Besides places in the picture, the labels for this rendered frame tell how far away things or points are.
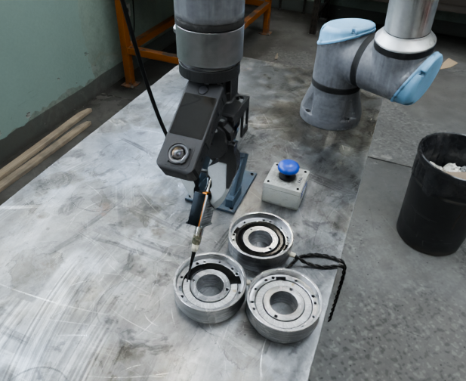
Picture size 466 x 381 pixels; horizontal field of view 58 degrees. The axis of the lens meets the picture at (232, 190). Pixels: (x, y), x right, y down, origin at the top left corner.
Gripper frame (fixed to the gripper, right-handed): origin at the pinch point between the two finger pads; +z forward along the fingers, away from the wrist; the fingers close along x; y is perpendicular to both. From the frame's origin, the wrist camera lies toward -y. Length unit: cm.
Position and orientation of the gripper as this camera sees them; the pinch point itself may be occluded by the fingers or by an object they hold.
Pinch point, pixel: (204, 201)
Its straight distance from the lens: 59.8
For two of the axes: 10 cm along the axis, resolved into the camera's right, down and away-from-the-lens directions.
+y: 3.6, -5.9, 7.2
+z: -0.3, 7.7, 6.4
